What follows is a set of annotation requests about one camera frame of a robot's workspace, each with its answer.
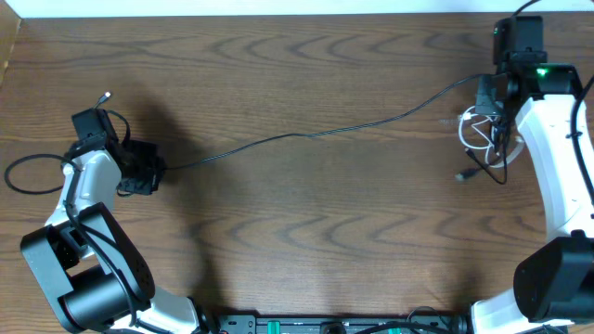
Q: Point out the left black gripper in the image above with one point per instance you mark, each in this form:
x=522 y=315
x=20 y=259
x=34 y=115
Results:
x=148 y=180

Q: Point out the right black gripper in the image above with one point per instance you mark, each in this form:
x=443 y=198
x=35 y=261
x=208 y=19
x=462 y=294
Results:
x=483 y=101

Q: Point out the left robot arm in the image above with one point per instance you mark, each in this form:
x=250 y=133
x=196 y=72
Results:
x=91 y=273

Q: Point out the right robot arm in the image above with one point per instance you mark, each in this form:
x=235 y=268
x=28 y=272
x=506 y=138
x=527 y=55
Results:
x=545 y=103

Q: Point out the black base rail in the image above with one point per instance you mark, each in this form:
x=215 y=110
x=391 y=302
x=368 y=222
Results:
x=421 y=320

